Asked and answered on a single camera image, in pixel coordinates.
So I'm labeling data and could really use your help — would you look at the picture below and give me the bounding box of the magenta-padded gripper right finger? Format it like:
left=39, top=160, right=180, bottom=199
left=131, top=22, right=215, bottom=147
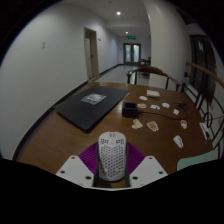
left=123, top=142, right=169, bottom=188

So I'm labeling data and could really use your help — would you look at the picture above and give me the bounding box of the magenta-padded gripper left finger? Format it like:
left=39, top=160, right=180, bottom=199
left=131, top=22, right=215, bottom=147
left=55, top=142, right=101, bottom=188

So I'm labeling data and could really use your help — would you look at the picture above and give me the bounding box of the white perforated computer mouse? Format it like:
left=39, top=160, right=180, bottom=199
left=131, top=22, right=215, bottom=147
left=97, top=131, right=128, bottom=183

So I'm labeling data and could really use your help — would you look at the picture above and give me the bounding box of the white outlined sticker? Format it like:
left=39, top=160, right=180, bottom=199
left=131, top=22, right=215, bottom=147
left=172, top=134, right=185, bottom=149

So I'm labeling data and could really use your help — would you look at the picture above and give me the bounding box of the orange and white sticker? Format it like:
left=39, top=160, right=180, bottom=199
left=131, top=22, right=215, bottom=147
left=146, top=120, right=160, bottom=132

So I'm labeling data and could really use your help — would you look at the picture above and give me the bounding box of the tan shaped sticker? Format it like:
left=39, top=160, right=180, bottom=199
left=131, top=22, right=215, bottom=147
left=130, top=118, right=144, bottom=130

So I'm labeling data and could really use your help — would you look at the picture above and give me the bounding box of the small black box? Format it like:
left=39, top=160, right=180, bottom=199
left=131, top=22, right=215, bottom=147
left=121, top=101, right=139, bottom=118

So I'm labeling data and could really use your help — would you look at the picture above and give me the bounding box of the closed black laptop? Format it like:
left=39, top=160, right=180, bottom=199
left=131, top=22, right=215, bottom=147
left=53, top=85, right=130, bottom=134

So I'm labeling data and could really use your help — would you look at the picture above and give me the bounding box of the white notepad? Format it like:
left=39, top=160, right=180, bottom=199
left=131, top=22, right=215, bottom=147
left=199, top=121, right=212, bottom=141

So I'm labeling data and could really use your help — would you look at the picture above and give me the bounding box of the beige flat block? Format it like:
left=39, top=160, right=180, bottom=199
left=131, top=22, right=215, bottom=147
left=146, top=89, right=161, bottom=98

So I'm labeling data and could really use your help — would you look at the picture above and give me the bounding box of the wooden armchair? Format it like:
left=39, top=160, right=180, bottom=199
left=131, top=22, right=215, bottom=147
left=125, top=65, right=183, bottom=93

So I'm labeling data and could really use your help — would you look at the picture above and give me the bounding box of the black railing with wooden handrail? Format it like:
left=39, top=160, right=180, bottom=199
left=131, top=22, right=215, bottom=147
left=181, top=60, right=224, bottom=158

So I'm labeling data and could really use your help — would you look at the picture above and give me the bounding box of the glass double door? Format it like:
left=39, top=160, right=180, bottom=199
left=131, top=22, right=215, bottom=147
left=123, top=42, right=142, bottom=65

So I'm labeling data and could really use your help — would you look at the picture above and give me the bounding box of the dark framed window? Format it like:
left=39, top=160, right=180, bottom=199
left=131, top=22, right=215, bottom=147
left=188, top=34, right=216, bottom=103

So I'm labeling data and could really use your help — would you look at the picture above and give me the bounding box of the black cable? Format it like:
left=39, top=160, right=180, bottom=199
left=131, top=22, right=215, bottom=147
left=136, top=101, right=192, bottom=122

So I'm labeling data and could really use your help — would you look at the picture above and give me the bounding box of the side door with frame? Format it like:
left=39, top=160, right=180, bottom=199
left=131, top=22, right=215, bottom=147
left=83, top=27, right=101, bottom=82

